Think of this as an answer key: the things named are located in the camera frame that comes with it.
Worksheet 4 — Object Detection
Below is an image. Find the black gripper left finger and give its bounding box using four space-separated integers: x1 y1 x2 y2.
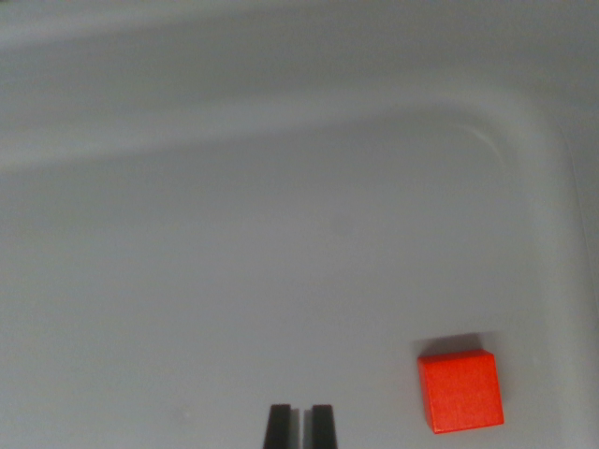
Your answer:
263 403 301 449

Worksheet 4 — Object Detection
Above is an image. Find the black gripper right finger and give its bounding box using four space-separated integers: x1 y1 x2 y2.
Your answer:
302 404 339 449

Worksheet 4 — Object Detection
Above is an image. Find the grey plastic bin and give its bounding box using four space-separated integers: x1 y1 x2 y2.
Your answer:
0 0 599 449

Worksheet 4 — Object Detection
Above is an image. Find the red block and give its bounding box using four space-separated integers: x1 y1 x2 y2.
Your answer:
416 348 505 435

